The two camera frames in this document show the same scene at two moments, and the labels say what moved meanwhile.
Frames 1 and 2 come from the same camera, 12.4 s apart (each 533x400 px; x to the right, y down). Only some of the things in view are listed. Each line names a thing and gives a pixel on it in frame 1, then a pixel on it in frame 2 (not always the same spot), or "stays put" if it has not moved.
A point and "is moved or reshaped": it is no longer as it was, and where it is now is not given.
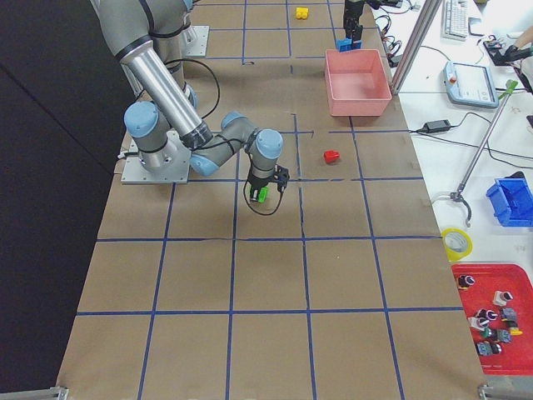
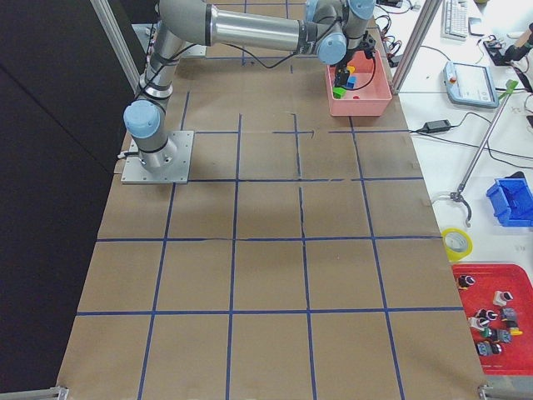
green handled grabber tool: [510, 86] stays put
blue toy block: [345, 45] is moved or reshaped
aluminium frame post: [416, 45] stays put
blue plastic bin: [511, 201] stays put
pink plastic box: [356, 82] stays put
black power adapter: [435, 126] stays put
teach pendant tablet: [470, 84] stays put
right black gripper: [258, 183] → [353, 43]
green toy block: [263, 194] → [339, 92]
